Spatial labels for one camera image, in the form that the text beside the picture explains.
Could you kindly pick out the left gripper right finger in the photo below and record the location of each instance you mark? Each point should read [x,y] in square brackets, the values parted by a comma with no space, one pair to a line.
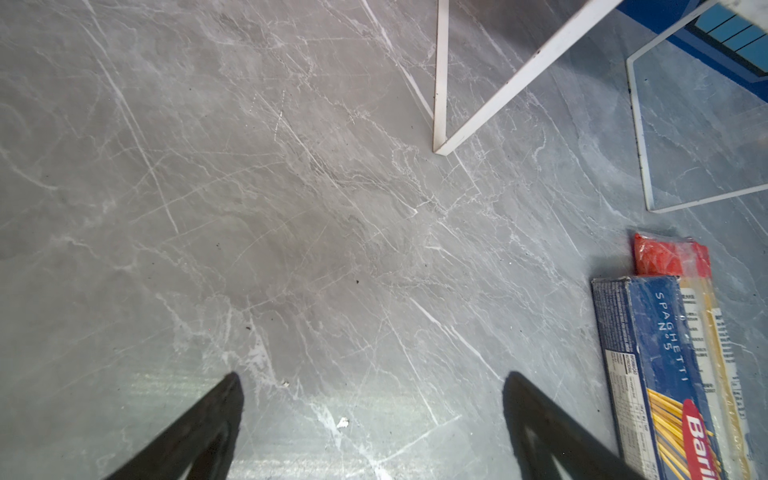
[546,439]

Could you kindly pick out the blue Barilla spaghetti box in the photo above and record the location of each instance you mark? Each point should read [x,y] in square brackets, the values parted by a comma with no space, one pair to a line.
[658,397]

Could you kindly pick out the red-ended spaghetti bag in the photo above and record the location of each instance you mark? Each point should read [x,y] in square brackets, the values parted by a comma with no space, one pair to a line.
[689,261]

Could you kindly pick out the white two-tier shelf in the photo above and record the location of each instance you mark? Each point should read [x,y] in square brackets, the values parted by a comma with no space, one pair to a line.
[573,30]

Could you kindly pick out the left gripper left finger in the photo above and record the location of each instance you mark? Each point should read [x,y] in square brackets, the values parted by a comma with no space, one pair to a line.
[200,444]

